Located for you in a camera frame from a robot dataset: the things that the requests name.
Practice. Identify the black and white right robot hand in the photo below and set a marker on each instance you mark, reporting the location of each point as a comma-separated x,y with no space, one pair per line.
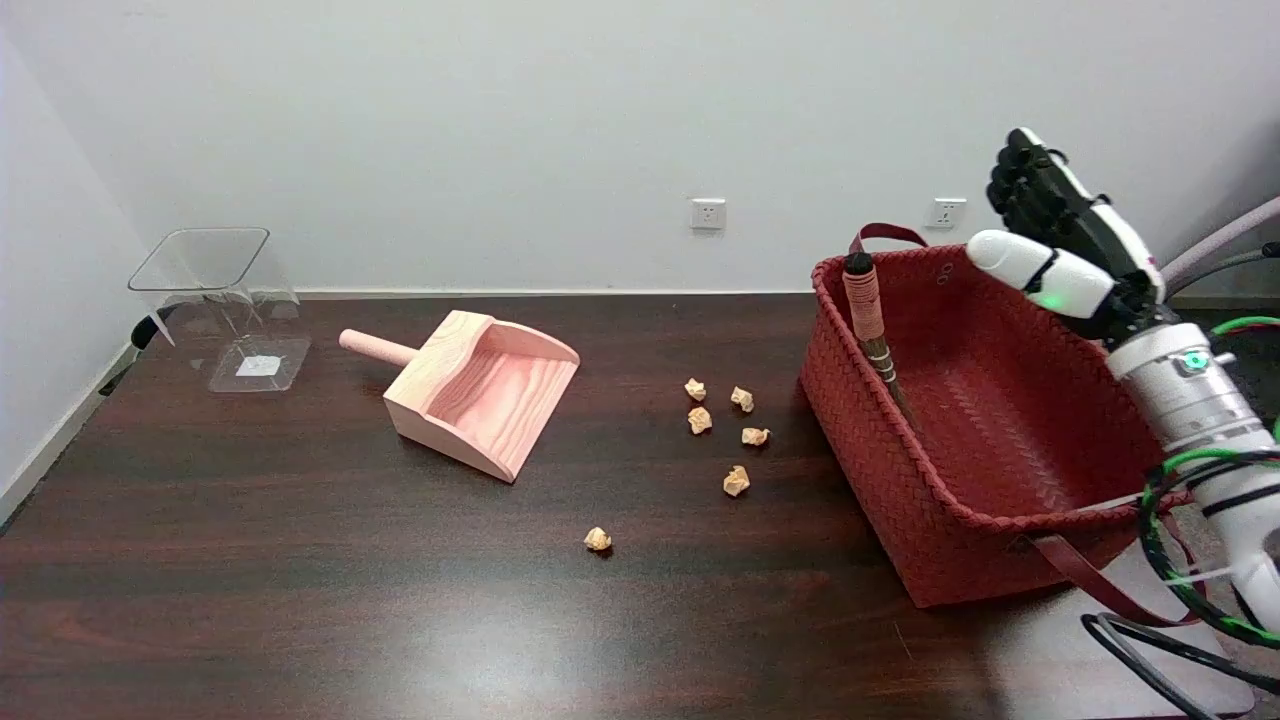
1060,240

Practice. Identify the small brown hand broom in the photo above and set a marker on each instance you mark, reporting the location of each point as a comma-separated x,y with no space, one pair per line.
868,310

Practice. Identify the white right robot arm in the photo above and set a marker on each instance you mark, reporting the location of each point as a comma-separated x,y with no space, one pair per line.
1205,425

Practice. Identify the red woven basket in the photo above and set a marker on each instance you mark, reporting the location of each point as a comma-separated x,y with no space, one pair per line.
985,430

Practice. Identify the crumpled paper ball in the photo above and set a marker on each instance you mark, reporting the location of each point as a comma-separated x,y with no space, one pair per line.
695,389
742,399
755,436
700,420
736,481
597,540

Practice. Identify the pink wooden dustpan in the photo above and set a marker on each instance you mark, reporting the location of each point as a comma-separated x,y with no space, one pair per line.
480,405

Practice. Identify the clear plastic bin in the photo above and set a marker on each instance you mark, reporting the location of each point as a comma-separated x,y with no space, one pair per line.
225,310

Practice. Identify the white wall socket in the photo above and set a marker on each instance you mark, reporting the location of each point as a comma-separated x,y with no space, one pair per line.
708,213
946,212

